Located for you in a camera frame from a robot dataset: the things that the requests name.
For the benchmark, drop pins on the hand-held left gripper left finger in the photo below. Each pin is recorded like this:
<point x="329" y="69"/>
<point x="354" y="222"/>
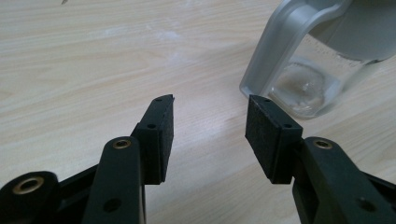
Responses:
<point x="120" y="180"/>

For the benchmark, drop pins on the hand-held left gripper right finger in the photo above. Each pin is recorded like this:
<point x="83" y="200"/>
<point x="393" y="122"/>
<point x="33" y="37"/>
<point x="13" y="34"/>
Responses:
<point x="327" y="186"/>

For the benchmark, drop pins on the clear jar with grey lid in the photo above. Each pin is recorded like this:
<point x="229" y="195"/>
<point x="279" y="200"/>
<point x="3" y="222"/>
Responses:
<point x="280" y="46"/>

